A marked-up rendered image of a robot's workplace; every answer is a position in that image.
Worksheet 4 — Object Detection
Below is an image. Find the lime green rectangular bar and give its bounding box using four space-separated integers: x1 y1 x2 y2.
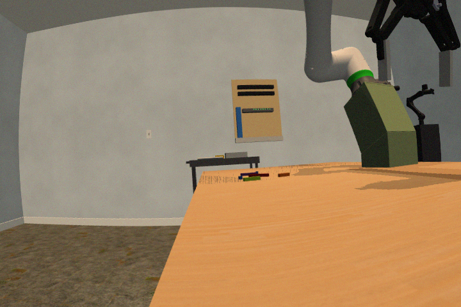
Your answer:
243 176 261 182

